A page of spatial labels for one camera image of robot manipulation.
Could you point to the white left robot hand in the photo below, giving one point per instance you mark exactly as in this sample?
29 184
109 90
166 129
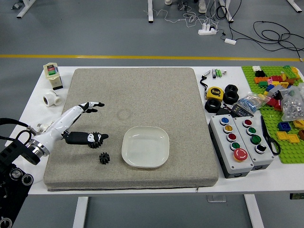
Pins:
59 122

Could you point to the big black gear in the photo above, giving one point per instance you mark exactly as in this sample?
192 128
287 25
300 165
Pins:
95 145

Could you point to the small black gear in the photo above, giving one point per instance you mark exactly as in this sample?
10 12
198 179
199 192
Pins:
104 158

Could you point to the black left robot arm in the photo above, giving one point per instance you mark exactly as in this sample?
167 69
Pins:
14 152

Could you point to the big black hex nut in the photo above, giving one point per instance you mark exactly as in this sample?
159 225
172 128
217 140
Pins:
209 107
231 88
226 97

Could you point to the grey five-button control box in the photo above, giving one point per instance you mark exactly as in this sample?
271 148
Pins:
223 142

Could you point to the grey four-button control box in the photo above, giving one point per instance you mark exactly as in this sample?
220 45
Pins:
263 155

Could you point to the white printed pipe fitting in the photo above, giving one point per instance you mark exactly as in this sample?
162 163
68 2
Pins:
42 126

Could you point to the white pipe tee fitting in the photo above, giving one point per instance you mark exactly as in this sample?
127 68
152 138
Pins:
53 98

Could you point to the grey-brown mat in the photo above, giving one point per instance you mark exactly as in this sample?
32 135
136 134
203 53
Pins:
142 95

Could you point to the white square plate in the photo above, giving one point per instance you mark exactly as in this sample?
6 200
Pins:
145 147

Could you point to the white table leg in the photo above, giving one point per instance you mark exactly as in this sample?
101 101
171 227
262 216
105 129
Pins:
82 218
255 213

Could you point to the white desk leg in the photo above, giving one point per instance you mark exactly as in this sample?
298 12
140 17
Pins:
227 10
295 5
151 12
25 8

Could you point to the yellow tape measure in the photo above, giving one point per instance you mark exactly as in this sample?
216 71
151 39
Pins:
215 92

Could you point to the white and black battery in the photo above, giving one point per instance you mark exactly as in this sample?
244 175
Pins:
213 73

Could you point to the person's shoe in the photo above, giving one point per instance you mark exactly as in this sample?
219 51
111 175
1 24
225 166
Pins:
168 2
202 6

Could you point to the black flat plastic piece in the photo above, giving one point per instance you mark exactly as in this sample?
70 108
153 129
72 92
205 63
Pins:
223 111

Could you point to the green battery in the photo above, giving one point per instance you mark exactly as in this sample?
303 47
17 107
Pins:
217 72
220 72

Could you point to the small white connector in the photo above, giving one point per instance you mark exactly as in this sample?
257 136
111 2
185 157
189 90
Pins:
224 72

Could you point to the white power strip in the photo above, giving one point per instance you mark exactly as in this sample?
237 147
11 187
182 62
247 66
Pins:
206 31

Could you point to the black digital display module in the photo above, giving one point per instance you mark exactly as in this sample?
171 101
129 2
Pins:
242 111

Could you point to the white power adapter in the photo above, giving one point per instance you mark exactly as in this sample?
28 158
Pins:
230 41

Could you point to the plastic bag of blue parts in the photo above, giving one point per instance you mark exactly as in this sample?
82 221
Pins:
249 103

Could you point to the white building brick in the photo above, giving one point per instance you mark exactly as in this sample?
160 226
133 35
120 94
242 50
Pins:
256 69

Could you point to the orange building brick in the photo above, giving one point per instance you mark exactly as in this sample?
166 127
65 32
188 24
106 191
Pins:
260 79

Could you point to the black scissors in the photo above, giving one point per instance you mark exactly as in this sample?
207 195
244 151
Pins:
265 130

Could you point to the black building brick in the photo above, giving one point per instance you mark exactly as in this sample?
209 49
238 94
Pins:
260 73

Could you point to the small green building brick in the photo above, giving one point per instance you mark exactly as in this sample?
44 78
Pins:
262 84

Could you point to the green building baseplate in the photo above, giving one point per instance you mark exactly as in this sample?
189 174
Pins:
268 126

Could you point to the small blue building brick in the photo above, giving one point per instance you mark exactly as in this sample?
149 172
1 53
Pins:
269 88

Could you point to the pink building brick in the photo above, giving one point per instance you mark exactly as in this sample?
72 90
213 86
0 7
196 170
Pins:
270 81

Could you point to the large red building brick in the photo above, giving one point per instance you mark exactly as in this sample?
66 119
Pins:
273 102

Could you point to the grey building brick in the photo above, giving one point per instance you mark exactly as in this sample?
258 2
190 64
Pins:
278 89

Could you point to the yellow flat tile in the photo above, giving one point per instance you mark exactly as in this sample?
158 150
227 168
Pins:
293 138
282 135

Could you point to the plastic bag of metal nuts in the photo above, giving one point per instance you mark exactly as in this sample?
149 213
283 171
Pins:
292 107

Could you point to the long green building brick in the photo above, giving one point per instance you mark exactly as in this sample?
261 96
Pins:
289 71

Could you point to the yellow building brick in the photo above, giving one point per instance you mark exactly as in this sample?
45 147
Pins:
296 71
298 123

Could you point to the brown building brick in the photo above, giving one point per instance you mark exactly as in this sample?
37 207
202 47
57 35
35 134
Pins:
301 134

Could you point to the dark under-table controller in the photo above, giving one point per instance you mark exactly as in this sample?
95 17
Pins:
297 196

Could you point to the cream switch box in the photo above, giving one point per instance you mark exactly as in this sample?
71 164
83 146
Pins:
52 76

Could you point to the grey under-table bracket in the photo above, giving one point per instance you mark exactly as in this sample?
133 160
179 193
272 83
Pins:
216 198

